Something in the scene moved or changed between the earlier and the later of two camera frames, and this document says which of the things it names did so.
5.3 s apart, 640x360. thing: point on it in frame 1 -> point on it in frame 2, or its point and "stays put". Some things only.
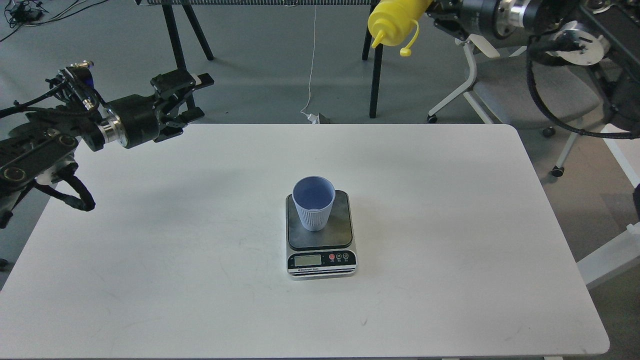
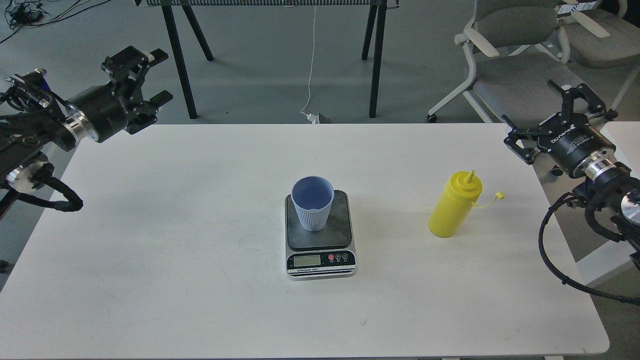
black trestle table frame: [372, 48] stays put
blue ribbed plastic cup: [313, 196] stays put
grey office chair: [503, 93] stays put
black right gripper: [466, 18] -> [568, 137]
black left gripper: [138, 113] -> [110, 114]
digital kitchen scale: [329, 252] stays put
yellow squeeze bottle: [393, 18] -> [462, 189]
